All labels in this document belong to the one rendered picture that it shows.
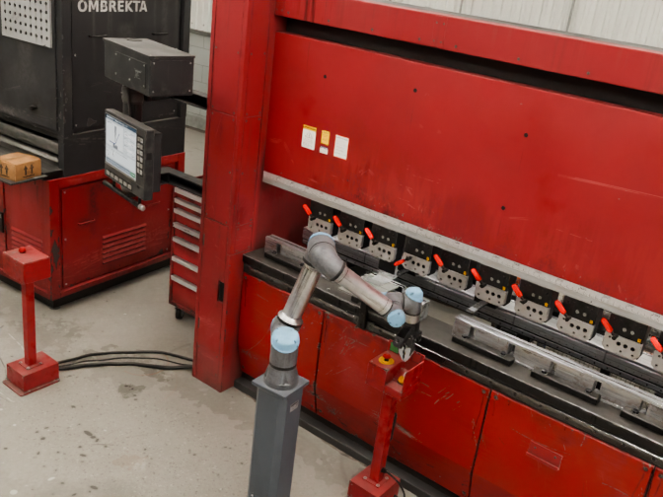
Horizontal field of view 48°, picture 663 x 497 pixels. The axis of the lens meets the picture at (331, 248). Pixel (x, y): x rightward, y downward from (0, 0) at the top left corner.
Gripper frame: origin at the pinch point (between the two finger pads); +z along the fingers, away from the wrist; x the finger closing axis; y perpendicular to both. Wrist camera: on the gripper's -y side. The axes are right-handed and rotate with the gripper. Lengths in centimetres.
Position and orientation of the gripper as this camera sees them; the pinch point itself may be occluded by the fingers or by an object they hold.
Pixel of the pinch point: (404, 359)
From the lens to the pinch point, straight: 343.3
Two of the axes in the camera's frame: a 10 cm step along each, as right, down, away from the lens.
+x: -7.8, -3.2, 5.4
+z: -0.6, 9.0, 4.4
